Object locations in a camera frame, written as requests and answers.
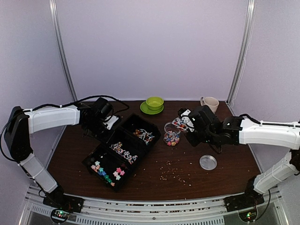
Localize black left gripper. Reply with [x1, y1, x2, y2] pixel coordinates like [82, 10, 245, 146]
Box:
[84, 118, 116, 144]

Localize silver metal scoop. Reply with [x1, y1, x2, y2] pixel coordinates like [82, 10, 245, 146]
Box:
[172, 117, 188, 132]

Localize clear plastic jar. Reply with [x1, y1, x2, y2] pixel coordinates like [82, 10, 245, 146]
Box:
[163, 122, 181, 146]

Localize black three-compartment candy tray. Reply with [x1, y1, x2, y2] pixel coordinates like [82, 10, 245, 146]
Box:
[82, 113, 161, 192]

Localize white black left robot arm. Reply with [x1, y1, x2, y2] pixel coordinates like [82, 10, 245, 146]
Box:
[0, 96, 119, 208]

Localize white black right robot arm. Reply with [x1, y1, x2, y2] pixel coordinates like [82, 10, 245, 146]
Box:
[178, 105, 300, 207]

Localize coral pattern ceramic mug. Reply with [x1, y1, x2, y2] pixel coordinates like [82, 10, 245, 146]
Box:
[200, 97, 219, 113]

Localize green bowl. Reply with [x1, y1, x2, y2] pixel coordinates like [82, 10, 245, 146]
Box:
[146, 97, 164, 110]

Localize green saucer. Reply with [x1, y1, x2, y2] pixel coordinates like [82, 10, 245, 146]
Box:
[140, 101, 164, 115]

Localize silver jar lid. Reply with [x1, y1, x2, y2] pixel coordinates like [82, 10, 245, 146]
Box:
[199, 155, 217, 171]

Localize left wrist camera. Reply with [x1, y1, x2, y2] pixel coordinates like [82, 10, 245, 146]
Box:
[103, 115, 120, 130]

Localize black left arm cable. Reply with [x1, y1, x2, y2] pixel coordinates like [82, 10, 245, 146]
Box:
[0, 95, 130, 165]

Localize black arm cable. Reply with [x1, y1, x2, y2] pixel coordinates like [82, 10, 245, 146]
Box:
[0, 95, 130, 165]
[239, 113, 300, 128]

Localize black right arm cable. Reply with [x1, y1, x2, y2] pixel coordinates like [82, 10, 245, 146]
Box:
[239, 113, 300, 128]

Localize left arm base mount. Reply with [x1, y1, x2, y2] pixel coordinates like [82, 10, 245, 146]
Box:
[42, 185, 84, 225]

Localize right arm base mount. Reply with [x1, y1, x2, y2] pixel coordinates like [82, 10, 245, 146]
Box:
[224, 178, 264, 223]

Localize front aluminium rail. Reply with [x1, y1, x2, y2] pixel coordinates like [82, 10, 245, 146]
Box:
[17, 191, 289, 225]

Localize right aluminium frame post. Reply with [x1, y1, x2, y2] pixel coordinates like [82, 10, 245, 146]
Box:
[227, 0, 256, 107]

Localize aluminium frame post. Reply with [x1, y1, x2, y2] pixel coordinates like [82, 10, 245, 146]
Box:
[227, 0, 256, 107]
[49, 0, 78, 101]

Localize left aluminium frame post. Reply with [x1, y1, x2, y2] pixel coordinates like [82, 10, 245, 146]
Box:
[49, 0, 78, 101]

